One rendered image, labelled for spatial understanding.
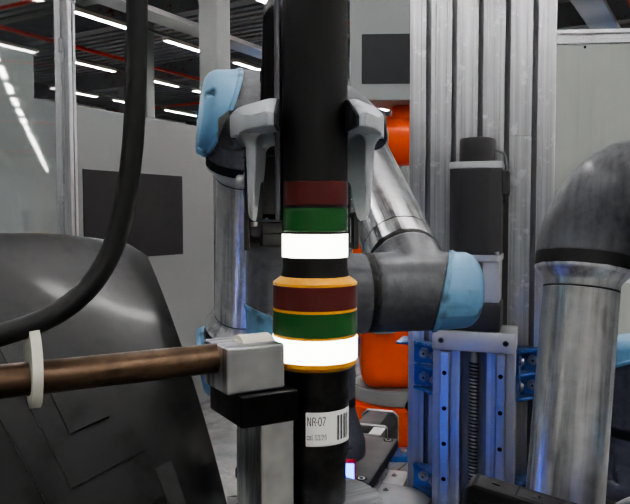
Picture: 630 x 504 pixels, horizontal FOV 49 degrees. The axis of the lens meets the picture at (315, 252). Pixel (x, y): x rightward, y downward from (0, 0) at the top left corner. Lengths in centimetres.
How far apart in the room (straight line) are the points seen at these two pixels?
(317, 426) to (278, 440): 2
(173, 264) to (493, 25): 390
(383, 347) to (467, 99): 314
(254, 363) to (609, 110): 201
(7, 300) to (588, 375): 53
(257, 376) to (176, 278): 463
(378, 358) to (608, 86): 251
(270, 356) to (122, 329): 12
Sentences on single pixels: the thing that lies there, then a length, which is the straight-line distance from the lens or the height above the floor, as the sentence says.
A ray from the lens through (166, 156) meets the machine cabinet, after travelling 489.
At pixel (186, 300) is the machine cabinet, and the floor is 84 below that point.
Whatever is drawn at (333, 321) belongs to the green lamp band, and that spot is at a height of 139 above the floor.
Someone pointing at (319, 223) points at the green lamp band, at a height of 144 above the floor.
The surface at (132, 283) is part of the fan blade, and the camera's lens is 46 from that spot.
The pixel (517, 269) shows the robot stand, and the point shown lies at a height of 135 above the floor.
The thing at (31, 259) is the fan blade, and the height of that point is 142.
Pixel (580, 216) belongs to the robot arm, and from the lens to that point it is 73.
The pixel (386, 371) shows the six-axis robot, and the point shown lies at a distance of 432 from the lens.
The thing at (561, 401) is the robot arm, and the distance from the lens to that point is 73.
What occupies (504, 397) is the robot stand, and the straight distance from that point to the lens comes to 118.
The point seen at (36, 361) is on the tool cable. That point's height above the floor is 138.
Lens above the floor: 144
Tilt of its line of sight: 3 degrees down
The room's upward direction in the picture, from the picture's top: straight up
